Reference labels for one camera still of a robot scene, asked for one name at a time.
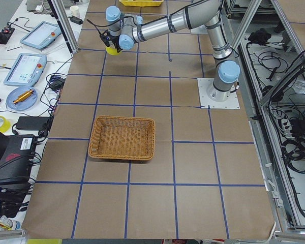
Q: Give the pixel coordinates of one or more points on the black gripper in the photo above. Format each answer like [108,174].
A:
[113,41]

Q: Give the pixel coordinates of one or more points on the yellow tape roll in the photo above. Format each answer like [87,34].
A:
[4,124]
[112,50]

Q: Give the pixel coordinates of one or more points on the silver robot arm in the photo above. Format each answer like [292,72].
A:
[125,30]

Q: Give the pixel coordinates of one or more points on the yellow tape roll on desk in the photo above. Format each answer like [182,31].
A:
[4,124]

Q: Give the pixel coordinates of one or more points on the yellow woven basket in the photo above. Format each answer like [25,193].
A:
[141,3]

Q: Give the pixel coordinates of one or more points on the black power adapter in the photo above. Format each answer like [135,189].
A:
[76,20]

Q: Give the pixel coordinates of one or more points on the white paper cup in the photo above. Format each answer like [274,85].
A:
[75,11]

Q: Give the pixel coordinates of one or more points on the teach pendant far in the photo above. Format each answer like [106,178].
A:
[42,35]

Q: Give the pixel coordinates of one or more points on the teach pendant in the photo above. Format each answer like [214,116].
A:
[26,70]
[42,35]

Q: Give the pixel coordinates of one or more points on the teach pendant near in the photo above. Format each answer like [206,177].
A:
[26,70]

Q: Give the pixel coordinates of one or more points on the brown wicker basket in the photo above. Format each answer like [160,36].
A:
[122,138]

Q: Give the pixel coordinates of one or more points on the blue bowl with orange item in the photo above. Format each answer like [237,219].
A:
[22,98]

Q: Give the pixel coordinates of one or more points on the large black power brick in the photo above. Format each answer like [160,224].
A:
[31,123]

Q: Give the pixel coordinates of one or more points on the black electronics box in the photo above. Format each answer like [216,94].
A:
[16,153]

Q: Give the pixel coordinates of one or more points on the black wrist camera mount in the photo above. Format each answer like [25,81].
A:
[104,36]

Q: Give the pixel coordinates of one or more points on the aluminium frame post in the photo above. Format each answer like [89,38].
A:
[58,9]

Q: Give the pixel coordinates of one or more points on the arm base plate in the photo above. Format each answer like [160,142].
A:
[210,98]

